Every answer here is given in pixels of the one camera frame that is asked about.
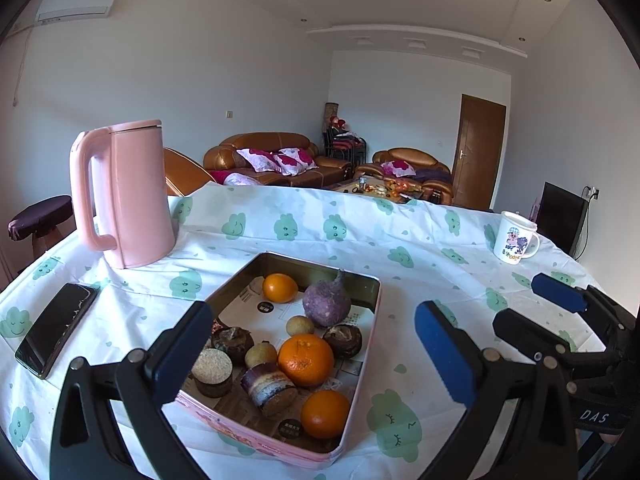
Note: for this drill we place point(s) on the pink electric kettle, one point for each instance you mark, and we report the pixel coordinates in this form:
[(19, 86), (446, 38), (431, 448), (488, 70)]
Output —
[(137, 195)]

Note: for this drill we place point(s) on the stack of dark chairs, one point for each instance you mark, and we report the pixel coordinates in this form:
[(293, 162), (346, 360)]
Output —
[(347, 147)]

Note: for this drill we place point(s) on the wall power outlet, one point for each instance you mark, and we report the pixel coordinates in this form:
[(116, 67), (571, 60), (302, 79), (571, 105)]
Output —
[(594, 192)]

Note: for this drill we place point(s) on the black television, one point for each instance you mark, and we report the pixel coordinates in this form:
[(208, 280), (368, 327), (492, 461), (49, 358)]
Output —
[(560, 217)]

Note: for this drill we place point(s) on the layered cake roll slice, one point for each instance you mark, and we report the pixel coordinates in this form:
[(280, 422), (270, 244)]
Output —
[(267, 391)]

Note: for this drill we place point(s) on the white wall air conditioner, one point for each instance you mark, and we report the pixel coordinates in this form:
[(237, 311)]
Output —
[(77, 5)]

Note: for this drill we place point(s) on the brown leather chair back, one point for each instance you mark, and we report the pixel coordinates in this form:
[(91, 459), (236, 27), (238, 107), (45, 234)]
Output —
[(185, 172)]

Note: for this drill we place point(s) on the pink tin box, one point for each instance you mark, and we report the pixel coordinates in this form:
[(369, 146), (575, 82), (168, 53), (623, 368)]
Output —
[(250, 447)]

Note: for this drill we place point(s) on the pink floral pillow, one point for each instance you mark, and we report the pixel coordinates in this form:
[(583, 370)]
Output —
[(296, 160), (257, 160), (398, 167)]

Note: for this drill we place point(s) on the purple blanket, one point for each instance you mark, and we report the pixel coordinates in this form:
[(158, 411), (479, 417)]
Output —
[(432, 176)]

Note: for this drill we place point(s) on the black smartphone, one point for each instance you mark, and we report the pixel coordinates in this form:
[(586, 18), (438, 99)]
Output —
[(55, 330)]

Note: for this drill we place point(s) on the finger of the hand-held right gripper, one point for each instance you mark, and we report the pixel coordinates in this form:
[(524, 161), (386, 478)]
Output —
[(557, 292), (525, 335)]

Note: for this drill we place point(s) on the tall brown vase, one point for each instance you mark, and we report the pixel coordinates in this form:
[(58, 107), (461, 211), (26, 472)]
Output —
[(331, 114)]

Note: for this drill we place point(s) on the white cartoon print mug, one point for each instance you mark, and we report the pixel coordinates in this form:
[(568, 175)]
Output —
[(512, 240)]

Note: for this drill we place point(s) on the cluttered coffee table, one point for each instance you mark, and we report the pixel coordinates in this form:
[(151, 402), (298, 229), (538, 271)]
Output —
[(380, 190)]

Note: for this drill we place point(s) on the brown leather armchair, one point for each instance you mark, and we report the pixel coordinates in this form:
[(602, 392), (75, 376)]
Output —
[(425, 157)]

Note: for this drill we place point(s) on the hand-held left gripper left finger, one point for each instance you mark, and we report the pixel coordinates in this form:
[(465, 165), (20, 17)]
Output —
[(182, 350)]

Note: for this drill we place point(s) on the dark purple round stool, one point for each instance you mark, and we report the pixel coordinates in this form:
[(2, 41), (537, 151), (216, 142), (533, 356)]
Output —
[(40, 215)]

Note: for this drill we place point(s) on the brown wooden door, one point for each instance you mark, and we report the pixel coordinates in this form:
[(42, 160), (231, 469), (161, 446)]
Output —
[(477, 155)]

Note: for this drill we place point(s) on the seed-topped cake roll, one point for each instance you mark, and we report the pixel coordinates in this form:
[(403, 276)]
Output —
[(212, 372)]

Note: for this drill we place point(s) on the red plush toy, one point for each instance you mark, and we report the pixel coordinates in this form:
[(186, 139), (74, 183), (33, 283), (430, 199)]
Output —
[(338, 123)]

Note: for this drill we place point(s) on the long brown leather sofa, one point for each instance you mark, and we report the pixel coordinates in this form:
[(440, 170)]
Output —
[(235, 160)]

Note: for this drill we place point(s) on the dark brown water chestnut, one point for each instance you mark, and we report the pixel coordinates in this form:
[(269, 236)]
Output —
[(342, 341), (232, 344)]

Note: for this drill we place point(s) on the purple stemmed fruit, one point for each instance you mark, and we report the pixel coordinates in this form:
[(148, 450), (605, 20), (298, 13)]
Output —
[(326, 302)]

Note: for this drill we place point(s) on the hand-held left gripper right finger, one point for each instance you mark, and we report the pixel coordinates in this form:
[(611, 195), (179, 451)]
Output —
[(442, 350)]

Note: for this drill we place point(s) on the orange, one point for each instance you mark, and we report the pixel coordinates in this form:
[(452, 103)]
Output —
[(305, 360), (280, 288), (325, 414)]

